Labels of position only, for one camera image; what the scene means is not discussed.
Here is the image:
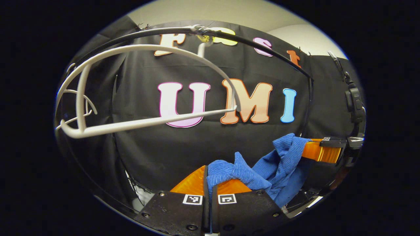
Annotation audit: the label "blue corduroy jacket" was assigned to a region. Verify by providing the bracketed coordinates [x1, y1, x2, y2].
[206, 133, 312, 208]

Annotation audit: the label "black backdrop cloth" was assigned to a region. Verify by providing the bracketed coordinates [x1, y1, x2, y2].
[56, 15, 365, 210]

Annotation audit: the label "black floor cables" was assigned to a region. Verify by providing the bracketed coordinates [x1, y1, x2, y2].
[126, 169, 152, 204]
[285, 192, 317, 211]

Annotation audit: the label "black clothes rack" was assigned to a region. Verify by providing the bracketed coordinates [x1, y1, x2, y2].
[56, 26, 314, 213]

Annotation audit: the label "white clothes hanger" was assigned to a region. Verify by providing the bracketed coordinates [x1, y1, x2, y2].
[55, 43, 242, 139]
[61, 62, 98, 127]

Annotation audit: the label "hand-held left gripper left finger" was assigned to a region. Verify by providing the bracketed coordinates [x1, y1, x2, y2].
[135, 165, 210, 236]

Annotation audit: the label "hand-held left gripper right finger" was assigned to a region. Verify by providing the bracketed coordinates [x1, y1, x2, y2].
[212, 179, 289, 236]

